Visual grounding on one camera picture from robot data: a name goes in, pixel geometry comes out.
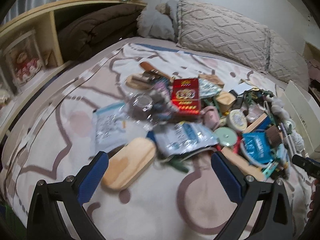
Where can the left textured beige pillow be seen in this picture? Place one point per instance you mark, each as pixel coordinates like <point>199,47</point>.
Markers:
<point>214,29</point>

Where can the blue wet wipe packet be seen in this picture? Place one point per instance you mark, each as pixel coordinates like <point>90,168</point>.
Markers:
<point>256,149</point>

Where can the green round lid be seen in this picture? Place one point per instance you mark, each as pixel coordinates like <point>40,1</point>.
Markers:
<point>226,136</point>

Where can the wooden bedside shelf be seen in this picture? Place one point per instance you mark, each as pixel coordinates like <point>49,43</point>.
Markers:
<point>45,19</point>

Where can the pink mug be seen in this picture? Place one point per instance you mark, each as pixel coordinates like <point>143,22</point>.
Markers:
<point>211,117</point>

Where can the green toothpaste tube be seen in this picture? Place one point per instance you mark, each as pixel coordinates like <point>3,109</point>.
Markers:
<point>271,167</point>

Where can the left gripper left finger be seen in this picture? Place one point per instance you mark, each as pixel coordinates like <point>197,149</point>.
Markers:
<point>44,218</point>

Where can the textured beige pillow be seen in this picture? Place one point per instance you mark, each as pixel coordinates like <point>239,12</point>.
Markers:
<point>214,29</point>
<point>285,64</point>

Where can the round cream tin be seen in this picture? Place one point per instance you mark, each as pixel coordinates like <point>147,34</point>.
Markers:
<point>236,120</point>

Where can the patterned white pink blanket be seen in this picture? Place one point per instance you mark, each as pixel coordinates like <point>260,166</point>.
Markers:
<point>53,140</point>

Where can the framed doll display box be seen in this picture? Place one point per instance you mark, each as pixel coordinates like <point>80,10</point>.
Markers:
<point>21,60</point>

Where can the clear plastic mask packet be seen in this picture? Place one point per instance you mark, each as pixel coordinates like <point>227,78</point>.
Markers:
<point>109,128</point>

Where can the right textured beige pillow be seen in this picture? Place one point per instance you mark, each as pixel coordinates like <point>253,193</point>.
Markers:
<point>285,64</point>

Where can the grey cushion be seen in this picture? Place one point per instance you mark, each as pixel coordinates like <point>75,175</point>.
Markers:
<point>160,22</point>

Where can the brown folded blanket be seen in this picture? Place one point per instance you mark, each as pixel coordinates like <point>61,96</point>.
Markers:
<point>90,34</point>

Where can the green hair clip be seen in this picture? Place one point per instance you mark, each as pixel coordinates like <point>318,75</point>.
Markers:
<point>178,165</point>

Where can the oval wooden block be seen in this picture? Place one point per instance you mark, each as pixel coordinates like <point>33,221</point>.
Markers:
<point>129,163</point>

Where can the red cigarette pack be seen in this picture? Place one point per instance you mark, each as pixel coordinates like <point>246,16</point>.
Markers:
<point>186,96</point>

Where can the long wooden block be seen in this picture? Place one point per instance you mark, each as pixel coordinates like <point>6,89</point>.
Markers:
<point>243,164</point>

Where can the brown tape roll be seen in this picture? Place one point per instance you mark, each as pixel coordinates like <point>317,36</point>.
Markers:
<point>140,106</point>

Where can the white blue medicine sachet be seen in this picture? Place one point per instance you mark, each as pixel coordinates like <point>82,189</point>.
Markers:
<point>183,138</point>

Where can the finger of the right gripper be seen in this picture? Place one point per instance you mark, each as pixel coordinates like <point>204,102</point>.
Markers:
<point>310,166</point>

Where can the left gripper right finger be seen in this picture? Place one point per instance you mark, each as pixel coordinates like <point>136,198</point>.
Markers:
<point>274,220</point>

